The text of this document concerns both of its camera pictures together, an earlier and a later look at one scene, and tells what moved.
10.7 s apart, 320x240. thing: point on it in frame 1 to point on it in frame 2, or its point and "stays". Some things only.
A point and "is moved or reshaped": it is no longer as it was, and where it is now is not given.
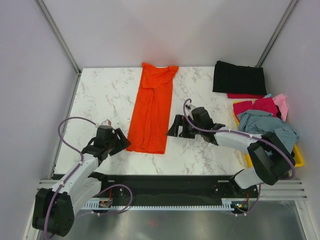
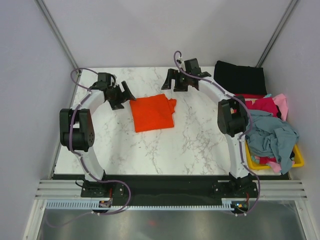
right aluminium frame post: [278, 29] stays
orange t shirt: [150, 128] is moved or reshaped
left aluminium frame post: [57, 34] stays
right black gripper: [179, 120] to [174, 74]
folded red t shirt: [234, 95] stays
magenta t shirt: [267, 104] stays
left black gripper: [122, 143] to [124, 96]
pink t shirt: [280, 100] stays
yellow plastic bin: [299, 161] stays
